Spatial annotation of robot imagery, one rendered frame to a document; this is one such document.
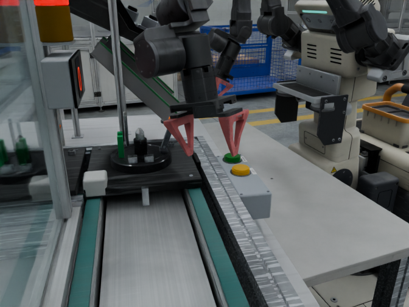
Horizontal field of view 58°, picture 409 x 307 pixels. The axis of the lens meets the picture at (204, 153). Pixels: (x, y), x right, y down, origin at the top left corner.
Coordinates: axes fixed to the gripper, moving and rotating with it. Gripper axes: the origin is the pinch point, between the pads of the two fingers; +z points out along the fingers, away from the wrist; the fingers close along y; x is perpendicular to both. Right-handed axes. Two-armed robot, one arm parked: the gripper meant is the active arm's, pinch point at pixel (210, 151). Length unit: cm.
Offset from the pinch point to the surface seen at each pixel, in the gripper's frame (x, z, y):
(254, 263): -10.0, 14.3, 11.7
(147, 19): 38, -31, -44
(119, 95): 16.4, -10.7, -39.1
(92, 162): -1.0, 2.4, -33.5
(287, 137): 297, 72, -121
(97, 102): 249, 8, -346
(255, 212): 9.1, 15.8, 1.8
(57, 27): -17.3, -23.6, -10.4
